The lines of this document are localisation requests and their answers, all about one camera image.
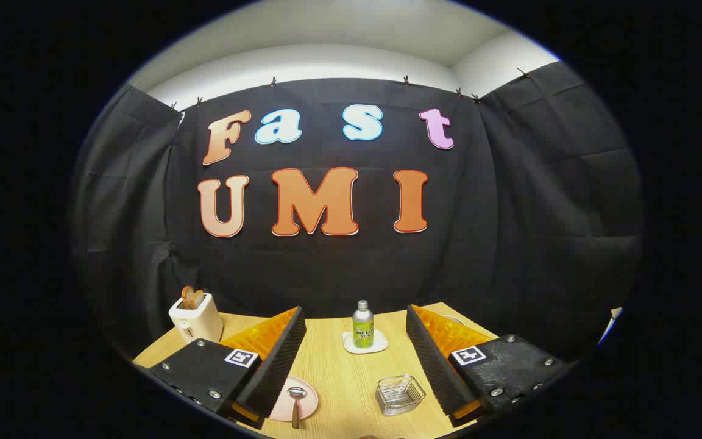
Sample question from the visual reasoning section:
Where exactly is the white square coaster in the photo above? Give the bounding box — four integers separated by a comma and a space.
342, 330, 389, 354

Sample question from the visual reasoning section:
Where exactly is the row of black cloth clips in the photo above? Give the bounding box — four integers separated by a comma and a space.
132, 67, 531, 112

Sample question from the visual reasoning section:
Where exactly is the wooden handle metal spoon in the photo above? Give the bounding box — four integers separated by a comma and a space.
288, 387, 307, 429

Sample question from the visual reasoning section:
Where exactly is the white toaster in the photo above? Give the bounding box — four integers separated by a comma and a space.
168, 293, 225, 343

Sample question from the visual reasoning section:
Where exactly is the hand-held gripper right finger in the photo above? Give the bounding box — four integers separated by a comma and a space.
406, 304, 571, 427

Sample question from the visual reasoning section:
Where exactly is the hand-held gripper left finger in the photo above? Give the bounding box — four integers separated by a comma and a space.
147, 307, 307, 429

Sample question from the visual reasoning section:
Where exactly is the metal wire basket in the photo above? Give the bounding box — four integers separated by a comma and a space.
376, 374, 427, 416

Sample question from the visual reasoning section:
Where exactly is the pink plate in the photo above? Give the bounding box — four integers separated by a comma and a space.
269, 375, 319, 422

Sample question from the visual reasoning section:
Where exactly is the green soda bottle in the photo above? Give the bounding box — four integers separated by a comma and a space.
352, 300, 375, 349

